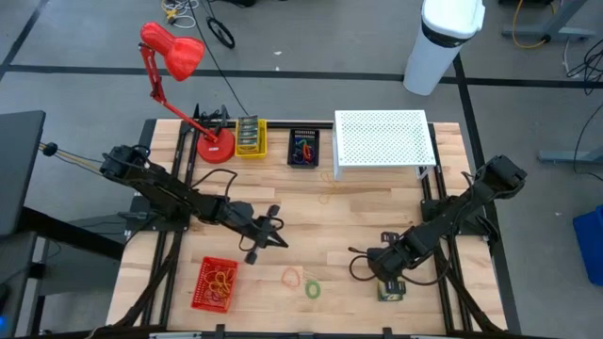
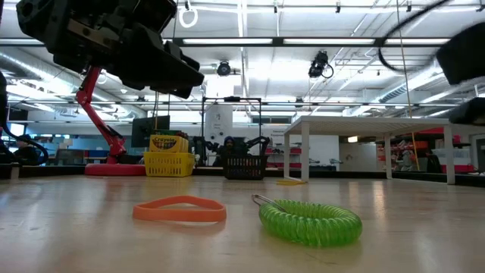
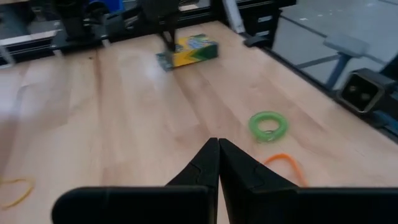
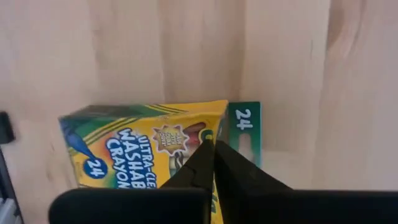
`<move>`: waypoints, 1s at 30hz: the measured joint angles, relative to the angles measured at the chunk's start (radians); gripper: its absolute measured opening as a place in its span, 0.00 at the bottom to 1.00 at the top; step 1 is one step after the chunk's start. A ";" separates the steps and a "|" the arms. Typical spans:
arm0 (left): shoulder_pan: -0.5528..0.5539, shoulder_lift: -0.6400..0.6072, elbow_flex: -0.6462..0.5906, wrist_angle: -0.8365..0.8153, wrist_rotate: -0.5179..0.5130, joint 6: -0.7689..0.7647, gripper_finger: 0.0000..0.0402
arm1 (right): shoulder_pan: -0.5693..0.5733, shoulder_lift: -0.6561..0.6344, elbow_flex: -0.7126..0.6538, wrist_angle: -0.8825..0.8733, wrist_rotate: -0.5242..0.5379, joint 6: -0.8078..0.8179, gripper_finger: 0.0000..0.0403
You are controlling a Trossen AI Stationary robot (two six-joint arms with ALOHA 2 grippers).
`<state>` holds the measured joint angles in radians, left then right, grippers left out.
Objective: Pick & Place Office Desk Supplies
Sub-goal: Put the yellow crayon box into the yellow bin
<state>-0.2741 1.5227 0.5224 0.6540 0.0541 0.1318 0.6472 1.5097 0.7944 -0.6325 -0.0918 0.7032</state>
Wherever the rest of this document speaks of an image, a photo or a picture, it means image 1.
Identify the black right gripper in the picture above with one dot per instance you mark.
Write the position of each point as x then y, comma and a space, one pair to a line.
386, 266

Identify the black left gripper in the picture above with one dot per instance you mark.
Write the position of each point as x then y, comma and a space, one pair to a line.
260, 230

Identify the yellow rubber band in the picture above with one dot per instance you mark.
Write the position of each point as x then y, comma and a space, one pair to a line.
320, 200
225, 277

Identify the red plastic basket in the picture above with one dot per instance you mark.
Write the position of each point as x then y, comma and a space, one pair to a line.
200, 282

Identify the black plastic basket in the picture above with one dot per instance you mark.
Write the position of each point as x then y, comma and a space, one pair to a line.
290, 141

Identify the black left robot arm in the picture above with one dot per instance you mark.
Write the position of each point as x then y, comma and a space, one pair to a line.
165, 188

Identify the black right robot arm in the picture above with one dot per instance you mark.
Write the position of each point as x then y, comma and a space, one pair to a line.
461, 207

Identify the red desk lamp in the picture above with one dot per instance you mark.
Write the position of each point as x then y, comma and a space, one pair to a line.
174, 52

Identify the grey desk leg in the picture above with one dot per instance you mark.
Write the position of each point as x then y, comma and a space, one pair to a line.
551, 33
570, 156

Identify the black desk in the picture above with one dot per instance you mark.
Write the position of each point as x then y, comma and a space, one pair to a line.
19, 165

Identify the wide orange rubber band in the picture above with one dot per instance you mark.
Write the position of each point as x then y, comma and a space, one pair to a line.
284, 278

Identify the thin orange rubber band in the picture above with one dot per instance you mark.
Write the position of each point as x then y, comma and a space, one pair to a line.
217, 285
322, 175

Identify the yellow plastic basket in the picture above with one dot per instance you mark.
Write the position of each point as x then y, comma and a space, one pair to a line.
264, 141

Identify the white perforated shelf riser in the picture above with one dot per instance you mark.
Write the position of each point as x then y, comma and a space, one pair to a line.
384, 136

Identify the white aluminium bar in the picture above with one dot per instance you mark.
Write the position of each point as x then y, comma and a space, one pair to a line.
174, 335

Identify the blue plastic bin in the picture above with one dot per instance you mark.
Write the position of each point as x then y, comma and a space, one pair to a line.
591, 245

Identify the wooden pole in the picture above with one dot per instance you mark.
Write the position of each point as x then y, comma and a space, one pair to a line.
70, 157

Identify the white trash can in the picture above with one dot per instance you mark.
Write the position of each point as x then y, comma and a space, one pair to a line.
443, 37

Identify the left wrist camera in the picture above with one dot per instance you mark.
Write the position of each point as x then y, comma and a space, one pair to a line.
240, 210

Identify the black aluminium table frame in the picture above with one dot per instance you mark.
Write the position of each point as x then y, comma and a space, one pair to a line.
179, 155

